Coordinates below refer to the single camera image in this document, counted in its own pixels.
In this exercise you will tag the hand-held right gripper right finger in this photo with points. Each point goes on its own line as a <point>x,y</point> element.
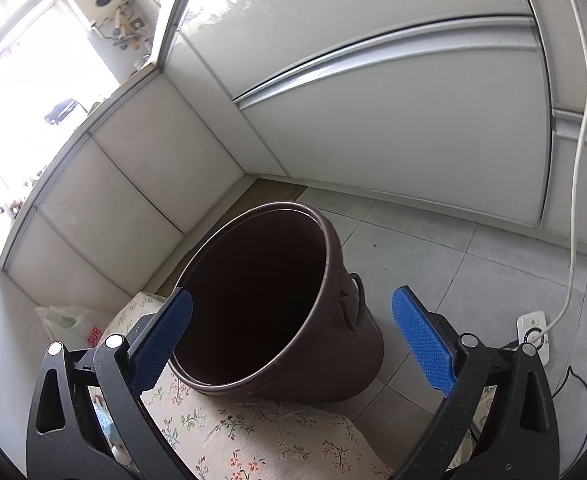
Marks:
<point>423,340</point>

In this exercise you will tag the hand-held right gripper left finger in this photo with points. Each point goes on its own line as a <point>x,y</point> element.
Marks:
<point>161,335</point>

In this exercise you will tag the brown plastic bucket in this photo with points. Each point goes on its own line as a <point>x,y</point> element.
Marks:
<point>356,360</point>

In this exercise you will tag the white plastic bag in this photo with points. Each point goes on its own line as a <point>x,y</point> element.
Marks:
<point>68,322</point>

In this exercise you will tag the white power strip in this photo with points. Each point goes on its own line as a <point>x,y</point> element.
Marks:
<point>533,321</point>

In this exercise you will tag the floral cushion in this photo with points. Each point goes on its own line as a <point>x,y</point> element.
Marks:
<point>253,440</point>

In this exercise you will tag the white cabinet with doors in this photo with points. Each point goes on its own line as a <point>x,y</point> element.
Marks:
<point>123,185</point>

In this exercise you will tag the olive floor mat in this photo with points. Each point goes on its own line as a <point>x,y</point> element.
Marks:
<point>273,191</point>

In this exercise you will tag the white cabinet with drawers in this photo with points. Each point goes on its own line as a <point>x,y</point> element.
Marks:
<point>398,135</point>

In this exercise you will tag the black countertop appliance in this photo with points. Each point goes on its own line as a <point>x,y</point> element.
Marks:
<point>61,110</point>

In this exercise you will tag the window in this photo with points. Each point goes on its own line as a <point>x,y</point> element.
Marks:
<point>33,85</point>

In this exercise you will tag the water heater pipes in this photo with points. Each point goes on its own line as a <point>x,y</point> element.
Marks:
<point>123,27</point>

